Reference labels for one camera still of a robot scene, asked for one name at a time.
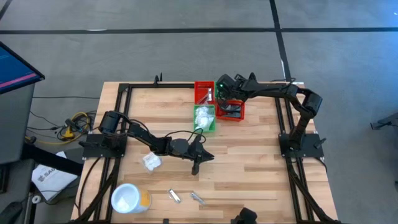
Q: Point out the black table bracket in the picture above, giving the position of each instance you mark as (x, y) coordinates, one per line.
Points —
(165, 221)

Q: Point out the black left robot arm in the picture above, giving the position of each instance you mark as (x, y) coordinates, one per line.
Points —
(143, 133)

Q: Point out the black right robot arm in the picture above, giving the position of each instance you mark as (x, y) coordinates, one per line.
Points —
(280, 91)

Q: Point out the black table clamp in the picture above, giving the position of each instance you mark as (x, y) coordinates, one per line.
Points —
(252, 76)
(160, 79)

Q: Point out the black blurry object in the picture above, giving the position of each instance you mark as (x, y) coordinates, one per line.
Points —
(245, 216)

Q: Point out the dark grey oblong toiletry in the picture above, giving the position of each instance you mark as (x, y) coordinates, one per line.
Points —
(227, 108)

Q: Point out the black side desk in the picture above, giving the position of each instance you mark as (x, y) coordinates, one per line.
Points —
(49, 160)

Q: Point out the red plastic mesh basket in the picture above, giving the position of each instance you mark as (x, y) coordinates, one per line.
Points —
(199, 85)
(241, 117)

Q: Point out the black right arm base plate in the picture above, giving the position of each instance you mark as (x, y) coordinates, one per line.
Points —
(311, 152)

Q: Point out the monitor with blue screen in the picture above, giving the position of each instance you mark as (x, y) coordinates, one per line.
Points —
(15, 71)

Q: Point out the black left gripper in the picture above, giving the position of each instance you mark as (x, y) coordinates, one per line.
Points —
(182, 147)

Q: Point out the white printed booklet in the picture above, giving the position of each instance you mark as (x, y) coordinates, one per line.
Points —
(51, 180)

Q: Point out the black chair armrest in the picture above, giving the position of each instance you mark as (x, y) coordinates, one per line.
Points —
(9, 213)

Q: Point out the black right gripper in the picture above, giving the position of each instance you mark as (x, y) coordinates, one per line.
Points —
(228, 87)

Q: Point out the office chair base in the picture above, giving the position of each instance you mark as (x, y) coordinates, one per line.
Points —
(384, 123)

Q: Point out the white tape roll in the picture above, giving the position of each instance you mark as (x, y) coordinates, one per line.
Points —
(33, 199)

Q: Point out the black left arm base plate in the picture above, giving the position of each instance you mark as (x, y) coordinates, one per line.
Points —
(102, 151)

